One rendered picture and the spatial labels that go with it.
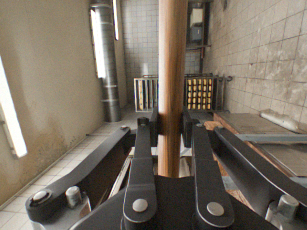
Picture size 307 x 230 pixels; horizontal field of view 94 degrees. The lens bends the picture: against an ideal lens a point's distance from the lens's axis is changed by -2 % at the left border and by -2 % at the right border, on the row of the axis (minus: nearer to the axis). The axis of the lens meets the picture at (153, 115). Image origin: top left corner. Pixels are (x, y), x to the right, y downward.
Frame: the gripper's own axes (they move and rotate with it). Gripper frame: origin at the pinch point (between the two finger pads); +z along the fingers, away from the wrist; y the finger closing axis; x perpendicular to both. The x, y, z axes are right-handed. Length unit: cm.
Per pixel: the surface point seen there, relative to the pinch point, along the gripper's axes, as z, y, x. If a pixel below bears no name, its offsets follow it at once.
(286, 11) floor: 156, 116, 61
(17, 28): 125, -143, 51
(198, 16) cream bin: 431, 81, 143
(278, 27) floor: 164, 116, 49
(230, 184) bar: 36, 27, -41
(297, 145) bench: 83, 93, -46
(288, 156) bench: 67, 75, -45
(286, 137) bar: 85, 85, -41
